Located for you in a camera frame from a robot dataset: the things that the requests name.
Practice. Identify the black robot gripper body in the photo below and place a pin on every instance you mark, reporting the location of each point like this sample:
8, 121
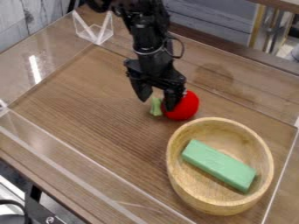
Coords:
157, 68

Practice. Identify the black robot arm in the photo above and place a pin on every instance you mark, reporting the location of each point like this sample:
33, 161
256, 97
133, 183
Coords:
146, 22

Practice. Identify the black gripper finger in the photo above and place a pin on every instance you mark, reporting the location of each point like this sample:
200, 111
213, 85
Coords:
141, 86
172, 96

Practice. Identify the round wooden bowl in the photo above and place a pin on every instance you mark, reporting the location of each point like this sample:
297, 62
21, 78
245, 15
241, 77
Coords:
201, 191

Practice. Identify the clear acrylic tray wall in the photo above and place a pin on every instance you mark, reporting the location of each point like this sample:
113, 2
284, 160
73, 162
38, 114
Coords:
86, 188

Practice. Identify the red plush fruit green stem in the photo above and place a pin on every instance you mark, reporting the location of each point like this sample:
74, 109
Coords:
184, 110

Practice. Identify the green rectangular block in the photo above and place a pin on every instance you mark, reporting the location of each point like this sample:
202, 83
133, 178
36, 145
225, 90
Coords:
218, 165

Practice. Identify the clear acrylic corner bracket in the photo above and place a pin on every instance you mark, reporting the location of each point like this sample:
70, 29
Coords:
96, 34

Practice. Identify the gold metal chair frame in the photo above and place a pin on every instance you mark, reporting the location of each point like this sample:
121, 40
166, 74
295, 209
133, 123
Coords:
269, 30

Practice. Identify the black table clamp mount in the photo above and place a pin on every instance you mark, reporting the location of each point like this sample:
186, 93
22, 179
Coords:
25, 210

